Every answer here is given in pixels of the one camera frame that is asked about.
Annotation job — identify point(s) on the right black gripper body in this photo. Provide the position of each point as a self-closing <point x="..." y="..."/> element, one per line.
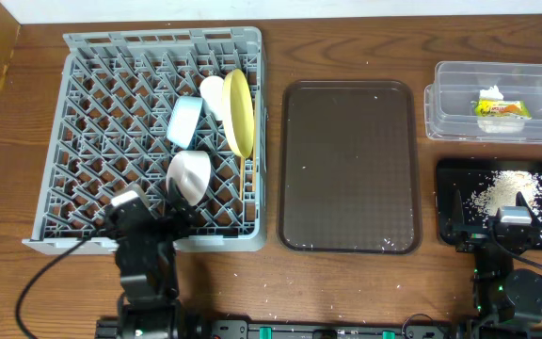
<point x="475" y="231"/>

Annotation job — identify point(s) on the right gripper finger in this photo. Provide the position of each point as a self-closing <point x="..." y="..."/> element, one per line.
<point x="454" y="225"/>
<point x="521" y="202"/>

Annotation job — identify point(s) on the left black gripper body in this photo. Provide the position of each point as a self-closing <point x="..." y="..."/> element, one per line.
<point x="156" y="225"/>

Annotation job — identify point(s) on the pink bowl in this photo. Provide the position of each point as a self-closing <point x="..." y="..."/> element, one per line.
<point x="192" y="172"/>

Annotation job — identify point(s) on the white napkin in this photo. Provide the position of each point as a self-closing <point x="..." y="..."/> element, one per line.
<point x="492" y="125"/>

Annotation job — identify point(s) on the light blue bowl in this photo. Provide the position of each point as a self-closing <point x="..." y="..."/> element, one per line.
<point x="184" y="120"/>

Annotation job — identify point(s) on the green yellow snack wrapper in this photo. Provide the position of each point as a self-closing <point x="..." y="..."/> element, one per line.
<point x="502" y="109"/>

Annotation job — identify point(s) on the yellow plate with crumbs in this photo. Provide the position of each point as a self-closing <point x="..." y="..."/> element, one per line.
<point x="238" y="116"/>

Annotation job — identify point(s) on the white plastic cup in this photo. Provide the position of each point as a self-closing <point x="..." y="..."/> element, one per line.
<point x="211" y="89"/>

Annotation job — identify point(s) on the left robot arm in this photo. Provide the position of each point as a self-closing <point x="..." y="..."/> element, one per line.
<point x="149" y="305"/>

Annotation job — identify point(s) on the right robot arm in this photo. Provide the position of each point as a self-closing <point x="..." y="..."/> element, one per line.
<point x="508" y="299"/>

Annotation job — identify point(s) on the pile of rice scraps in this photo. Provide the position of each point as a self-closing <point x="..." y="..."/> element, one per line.
<point x="499" y="188"/>

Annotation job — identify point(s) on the black plastic tray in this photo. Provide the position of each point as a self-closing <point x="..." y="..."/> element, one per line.
<point x="465" y="174"/>

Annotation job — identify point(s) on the clear plastic bin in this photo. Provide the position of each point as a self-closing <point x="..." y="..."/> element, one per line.
<point x="450" y="100"/>

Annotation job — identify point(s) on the dark brown serving tray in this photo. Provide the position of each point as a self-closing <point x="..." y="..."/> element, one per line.
<point x="349" y="168"/>

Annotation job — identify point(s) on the grey plastic dish rack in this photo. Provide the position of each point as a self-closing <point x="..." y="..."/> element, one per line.
<point x="117" y="92"/>

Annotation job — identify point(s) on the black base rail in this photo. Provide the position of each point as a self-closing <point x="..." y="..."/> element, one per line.
<point x="240" y="329"/>

